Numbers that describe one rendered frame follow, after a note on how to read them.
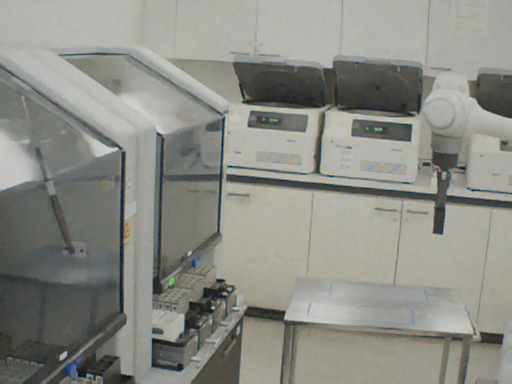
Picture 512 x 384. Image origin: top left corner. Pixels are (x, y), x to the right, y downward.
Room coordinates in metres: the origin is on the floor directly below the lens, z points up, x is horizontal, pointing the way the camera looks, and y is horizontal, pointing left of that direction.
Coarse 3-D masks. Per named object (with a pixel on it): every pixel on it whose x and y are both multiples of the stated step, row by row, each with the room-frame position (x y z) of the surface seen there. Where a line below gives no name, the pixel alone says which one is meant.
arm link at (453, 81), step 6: (444, 72) 2.01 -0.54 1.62; (438, 78) 2.01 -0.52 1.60; (444, 78) 1.99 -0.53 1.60; (450, 78) 1.98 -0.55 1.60; (456, 78) 1.98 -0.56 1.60; (462, 78) 1.99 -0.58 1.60; (438, 84) 2.00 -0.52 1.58; (444, 84) 1.98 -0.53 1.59; (450, 84) 1.97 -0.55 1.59; (456, 84) 1.97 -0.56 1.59; (462, 84) 1.98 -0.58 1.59; (432, 90) 2.02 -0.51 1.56; (456, 90) 1.97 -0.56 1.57; (462, 90) 1.98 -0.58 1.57; (468, 90) 1.99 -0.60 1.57; (468, 96) 1.99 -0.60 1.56
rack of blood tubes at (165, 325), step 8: (152, 312) 2.15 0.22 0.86; (160, 312) 2.16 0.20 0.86; (168, 312) 2.15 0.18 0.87; (152, 320) 2.09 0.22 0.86; (160, 320) 2.09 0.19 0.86; (168, 320) 2.09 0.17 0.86; (176, 320) 2.09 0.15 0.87; (152, 328) 2.16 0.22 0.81; (160, 328) 2.16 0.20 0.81; (168, 328) 2.05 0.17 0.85; (176, 328) 2.07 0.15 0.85; (152, 336) 2.06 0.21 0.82; (160, 336) 2.06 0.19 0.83; (168, 336) 2.05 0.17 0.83; (176, 336) 2.07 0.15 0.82
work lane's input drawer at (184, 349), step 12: (180, 336) 2.09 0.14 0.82; (192, 336) 2.12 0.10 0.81; (156, 348) 2.04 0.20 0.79; (168, 348) 2.04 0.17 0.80; (180, 348) 2.03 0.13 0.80; (192, 348) 2.10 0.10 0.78; (168, 360) 2.03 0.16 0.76; (180, 360) 2.03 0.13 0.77; (192, 360) 2.08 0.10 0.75; (204, 360) 2.08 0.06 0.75
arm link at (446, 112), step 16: (432, 96) 1.84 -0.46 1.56; (448, 96) 1.81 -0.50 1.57; (464, 96) 1.85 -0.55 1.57; (432, 112) 1.81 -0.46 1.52; (448, 112) 1.79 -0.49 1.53; (464, 112) 1.82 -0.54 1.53; (480, 112) 1.83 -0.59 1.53; (432, 128) 1.82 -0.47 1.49; (448, 128) 1.80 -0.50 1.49; (464, 128) 1.82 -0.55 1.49; (480, 128) 1.83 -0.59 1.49; (496, 128) 1.82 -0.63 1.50
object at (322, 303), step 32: (320, 288) 2.58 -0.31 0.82; (352, 288) 2.59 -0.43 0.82; (384, 288) 2.60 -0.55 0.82; (416, 288) 2.61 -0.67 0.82; (448, 288) 2.62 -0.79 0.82; (288, 320) 2.27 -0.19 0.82; (320, 320) 2.26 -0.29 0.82; (352, 320) 2.27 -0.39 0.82; (384, 320) 2.28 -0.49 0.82; (416, 320) 2.28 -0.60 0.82; (448, 320) 2.29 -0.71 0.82; (288, 352) 2.27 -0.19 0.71; (448, 352) 2.59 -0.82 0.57
